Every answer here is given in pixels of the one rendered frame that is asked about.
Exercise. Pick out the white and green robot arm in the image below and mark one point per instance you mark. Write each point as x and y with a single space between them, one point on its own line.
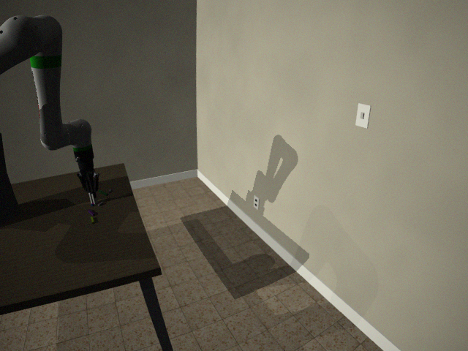
40 39

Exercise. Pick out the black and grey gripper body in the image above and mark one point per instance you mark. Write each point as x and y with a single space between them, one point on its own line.
87 167

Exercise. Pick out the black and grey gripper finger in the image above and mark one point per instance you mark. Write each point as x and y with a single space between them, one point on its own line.
85 184
93 182

